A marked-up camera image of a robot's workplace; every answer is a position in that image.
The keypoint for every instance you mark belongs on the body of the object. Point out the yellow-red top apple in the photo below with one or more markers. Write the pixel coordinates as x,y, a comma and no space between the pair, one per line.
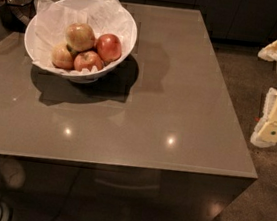
80,36

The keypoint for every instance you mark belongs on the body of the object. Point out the red right apple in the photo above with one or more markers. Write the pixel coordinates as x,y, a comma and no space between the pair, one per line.
109,47

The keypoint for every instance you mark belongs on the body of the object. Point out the red apple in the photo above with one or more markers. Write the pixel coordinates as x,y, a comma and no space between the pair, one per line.
88,60
109,47

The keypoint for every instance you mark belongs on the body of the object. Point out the red front apple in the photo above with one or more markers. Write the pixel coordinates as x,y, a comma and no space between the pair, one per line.
88,60

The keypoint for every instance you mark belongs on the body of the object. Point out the yellow left apple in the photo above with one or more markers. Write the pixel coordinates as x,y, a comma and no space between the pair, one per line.
63,56

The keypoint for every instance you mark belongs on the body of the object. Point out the white bowl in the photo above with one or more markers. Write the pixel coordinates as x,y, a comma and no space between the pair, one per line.
80,40

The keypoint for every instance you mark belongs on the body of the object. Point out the white paper liner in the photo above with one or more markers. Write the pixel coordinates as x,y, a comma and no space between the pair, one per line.
47,29

